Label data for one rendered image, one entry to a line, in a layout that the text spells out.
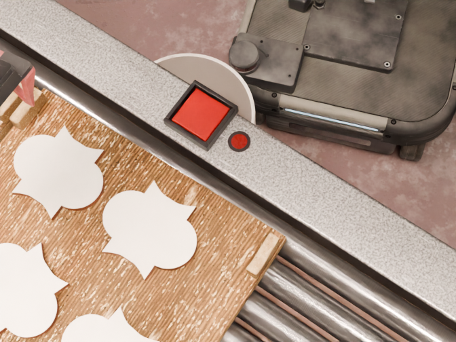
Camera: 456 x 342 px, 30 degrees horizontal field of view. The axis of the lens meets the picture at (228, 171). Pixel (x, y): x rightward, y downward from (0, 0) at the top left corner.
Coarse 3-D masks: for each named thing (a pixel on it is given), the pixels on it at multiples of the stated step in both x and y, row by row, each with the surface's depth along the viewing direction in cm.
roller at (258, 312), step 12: (252, 300) 110; (264, 300) 111; (240, 312) 110; (252, 312) 110; (264, 312) 109; (276, 312) 110; (252, 324) 110; (264, 324) 109; (276, 324) 109; (288, 324) 109; (300, 324) 109; (276, 336) 109; (288, 336) 108; (300, 336) 108; (312, 336) 108
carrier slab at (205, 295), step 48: (48, 96) 121; (0, 144) 118; (96, 144) 118; (0, 192) 116; (144, 192) 115; (192, 192) 114; (0, 240) 113; (48, 240) 113; (96, 240) 113; (240, 240) 111; (96, 288) 110; (144, 288) 110; (192, 288) 110; (240, 288) 109; (0, 336) 109; (48, 336) 108; (144, 336) 108; (192, 336) 107
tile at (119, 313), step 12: (120, 312) 108; (72, 324) 108; (84, 324) 108; (96, 324) 108; (108, 324) 107; (120, 324) 107; (72, 336) 107; (84, 336) 107; (96, 336) 107; (108, 336) 107; (120, 336) 107; (132, 336) 107
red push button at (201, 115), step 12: (192, 96) 120; (204, 96) 120; (180, 108) 120; (192, 108) 119; (204, 108) 119; (216, 108) 119; (228, 108) 119; (180, 120) 119; (192, 120) 119; (204, 120) 119; (216, 120) 118; (192, 132) 118; (204, 132) 118
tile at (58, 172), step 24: (24, 144) 117; (48, 144) 117; (72, 144) 117; (24, 168) 116; (48, 168) 116; (72, 168) 115; (96, 168) 115; (24, 192) 115; (48, 192) 114; (72, 192) 114; (96, 192) 114
